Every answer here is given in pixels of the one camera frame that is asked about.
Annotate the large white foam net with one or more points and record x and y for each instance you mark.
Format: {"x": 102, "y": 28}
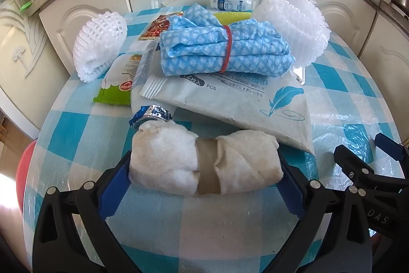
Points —
{"x": 297, "y": 23}

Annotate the yellow packet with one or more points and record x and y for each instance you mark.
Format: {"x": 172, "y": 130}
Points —
{"x": 236, "y": 16}

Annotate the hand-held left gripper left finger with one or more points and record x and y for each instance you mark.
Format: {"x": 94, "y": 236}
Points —
{"x": 110, "y": 196}

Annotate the small white foam net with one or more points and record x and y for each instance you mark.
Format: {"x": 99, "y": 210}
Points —
{"x": 96, "y": 42}

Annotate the red rubber band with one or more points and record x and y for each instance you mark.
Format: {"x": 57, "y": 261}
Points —
{"x": 227, "y": 49}

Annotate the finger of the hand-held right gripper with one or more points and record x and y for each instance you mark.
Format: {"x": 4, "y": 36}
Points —
{"x": 394, "y": 148}
{"x": 354, "y": 169}

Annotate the white wet wipes pack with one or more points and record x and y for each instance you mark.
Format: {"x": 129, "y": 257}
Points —
{"x": 239, "y": 106}

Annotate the crumpled blue foil wrapper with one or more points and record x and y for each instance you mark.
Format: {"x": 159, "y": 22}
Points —
{"x": 153, "y": 113}

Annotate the green plastic clip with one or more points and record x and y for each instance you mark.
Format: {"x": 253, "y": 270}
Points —
{"x": 26, "y": 6}

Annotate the blue checked tablecloth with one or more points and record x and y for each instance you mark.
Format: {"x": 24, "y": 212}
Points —
{"x": 345, "y": 84}

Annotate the red snack packet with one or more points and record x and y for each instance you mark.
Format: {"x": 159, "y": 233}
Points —
{"x": 156, "y": 28}

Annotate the green white snack packet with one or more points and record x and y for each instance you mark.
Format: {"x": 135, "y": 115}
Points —
{"x": 118, "y": 84}

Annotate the silver blue plastic packet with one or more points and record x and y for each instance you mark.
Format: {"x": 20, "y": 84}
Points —
{"x": 145, "y": 65}

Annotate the small white blue-label bottle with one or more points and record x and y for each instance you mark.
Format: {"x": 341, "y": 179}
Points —
{"x": 230, "y": 1}

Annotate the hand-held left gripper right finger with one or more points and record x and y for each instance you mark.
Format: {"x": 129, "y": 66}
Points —
{"x": 295, "y": 193}

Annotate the pink plastic bucket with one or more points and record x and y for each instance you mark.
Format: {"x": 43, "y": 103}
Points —
{"x": 25, "y": 170}

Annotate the blue patterned cloth bundle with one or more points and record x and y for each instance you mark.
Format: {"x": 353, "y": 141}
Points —
{"x": 198, "y": 46}

